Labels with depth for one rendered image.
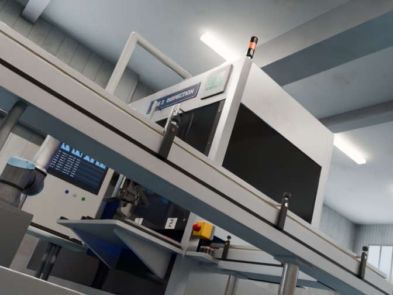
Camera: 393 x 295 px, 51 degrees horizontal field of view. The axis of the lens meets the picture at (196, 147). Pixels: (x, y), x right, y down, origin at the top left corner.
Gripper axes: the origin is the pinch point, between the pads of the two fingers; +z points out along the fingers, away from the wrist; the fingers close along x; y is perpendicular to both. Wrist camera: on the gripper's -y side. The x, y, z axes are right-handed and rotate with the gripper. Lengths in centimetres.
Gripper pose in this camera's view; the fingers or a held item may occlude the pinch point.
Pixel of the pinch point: (125, 220)
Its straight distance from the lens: 201.0
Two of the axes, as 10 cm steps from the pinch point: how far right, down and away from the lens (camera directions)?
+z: -2.9, 8.7, -3.9
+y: -7.1, -4.7, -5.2
